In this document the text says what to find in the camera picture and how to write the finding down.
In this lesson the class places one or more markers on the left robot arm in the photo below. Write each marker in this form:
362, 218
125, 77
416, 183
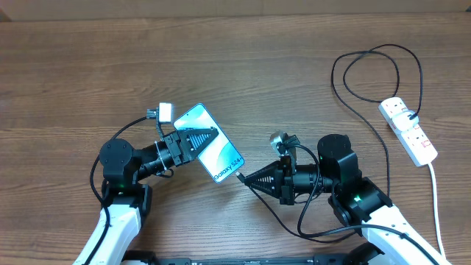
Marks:
125, 202

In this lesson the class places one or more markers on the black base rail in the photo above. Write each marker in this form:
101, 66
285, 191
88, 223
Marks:
254, 260

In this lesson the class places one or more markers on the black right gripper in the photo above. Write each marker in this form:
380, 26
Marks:
280, 185

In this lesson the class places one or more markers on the white charger adapter plug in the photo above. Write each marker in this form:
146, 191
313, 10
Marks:
404, 121

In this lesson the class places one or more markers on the white power strip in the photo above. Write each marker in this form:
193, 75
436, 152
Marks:
415, 142

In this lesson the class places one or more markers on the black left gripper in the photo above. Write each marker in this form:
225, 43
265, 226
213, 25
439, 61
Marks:
173, 138

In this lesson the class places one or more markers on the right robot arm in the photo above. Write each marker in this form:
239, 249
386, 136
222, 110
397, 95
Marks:
360, 206

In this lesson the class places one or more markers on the blue Samsung Galaxy smartphone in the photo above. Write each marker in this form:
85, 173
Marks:
220, 157

